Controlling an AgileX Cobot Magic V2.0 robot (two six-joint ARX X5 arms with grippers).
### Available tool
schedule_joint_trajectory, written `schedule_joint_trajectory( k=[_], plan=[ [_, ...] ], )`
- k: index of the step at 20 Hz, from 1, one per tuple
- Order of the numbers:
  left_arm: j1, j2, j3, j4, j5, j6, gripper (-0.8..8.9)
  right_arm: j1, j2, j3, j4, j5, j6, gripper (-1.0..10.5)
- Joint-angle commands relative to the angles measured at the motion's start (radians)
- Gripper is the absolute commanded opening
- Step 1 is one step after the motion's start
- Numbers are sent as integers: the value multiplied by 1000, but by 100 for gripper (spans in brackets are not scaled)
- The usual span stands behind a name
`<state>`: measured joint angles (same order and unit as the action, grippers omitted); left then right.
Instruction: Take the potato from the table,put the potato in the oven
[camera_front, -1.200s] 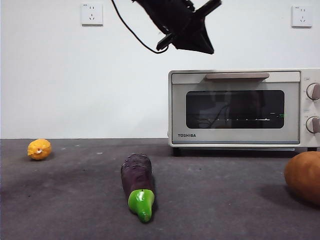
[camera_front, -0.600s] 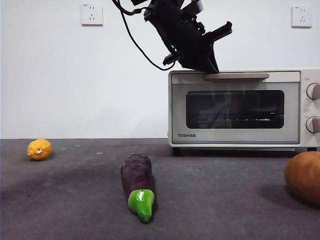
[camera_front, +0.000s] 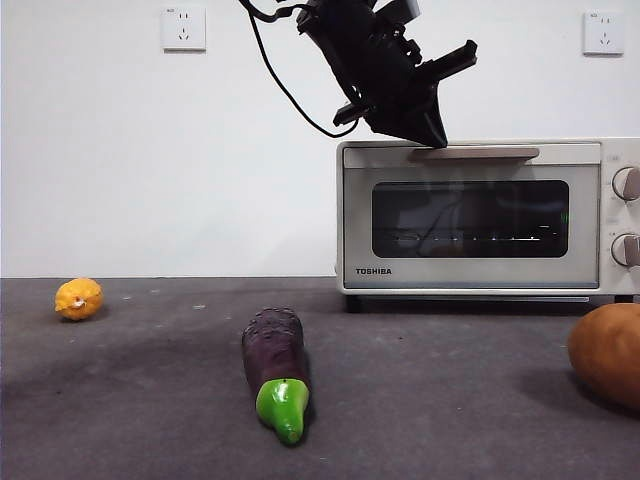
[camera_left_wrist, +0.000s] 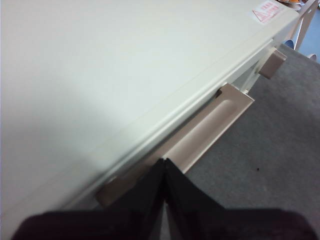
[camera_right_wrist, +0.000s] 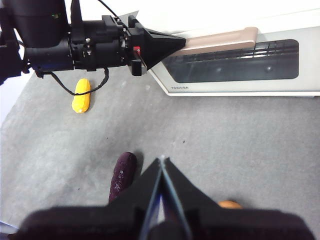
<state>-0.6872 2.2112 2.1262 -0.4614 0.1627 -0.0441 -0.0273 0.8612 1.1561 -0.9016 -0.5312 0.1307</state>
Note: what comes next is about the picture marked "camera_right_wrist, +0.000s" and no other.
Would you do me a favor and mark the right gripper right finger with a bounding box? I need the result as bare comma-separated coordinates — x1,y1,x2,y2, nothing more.
163,157,316,240

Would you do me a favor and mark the yellow corn cob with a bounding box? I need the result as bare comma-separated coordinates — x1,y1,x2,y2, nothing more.
71,78,92,115

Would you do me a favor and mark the cream Toshiba toaster oven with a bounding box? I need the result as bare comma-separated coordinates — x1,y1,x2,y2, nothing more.
147,8,320,98

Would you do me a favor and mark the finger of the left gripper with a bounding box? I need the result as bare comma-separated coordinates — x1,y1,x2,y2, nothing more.
144,28,188,50
146,41,188,70

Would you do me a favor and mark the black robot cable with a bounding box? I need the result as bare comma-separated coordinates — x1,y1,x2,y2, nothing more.
51,67,110,97

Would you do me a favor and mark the purple eggplant with green stem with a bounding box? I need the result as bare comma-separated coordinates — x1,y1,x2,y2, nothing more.
108,151,138,204

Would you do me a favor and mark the oven door with beige handle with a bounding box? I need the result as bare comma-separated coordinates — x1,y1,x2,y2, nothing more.
147,26,320,97

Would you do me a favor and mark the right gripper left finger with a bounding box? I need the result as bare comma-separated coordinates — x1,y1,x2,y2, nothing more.
14,157,162,240

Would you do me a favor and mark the brown potato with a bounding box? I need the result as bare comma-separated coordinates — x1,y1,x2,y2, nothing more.
217,199,244,210

